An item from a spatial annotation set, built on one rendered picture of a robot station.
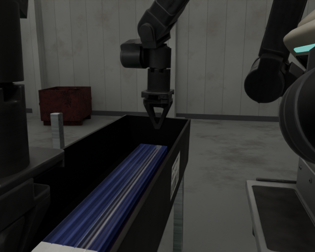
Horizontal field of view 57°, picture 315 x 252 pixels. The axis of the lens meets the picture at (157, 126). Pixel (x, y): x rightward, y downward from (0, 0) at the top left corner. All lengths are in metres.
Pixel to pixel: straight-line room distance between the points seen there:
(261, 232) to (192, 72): 6.38
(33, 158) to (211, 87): 6.56
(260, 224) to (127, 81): 6.69
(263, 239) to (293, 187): 0.20
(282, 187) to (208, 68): 6.20
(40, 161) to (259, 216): 0.35
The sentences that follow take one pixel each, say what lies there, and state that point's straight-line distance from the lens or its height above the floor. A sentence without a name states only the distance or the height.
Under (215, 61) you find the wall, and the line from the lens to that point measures 6.73.
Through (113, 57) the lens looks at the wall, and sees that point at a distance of 7.15.
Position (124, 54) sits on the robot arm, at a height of 1.29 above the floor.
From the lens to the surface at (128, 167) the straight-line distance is 0.58.
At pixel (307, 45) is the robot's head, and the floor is 1.29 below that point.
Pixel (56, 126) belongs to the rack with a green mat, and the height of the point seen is 1.06.
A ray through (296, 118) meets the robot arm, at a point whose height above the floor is 1.22.
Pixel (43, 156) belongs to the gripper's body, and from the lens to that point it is 0.23.
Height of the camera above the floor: 1.26
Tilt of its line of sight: 12 degrees down
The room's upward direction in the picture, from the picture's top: straight up
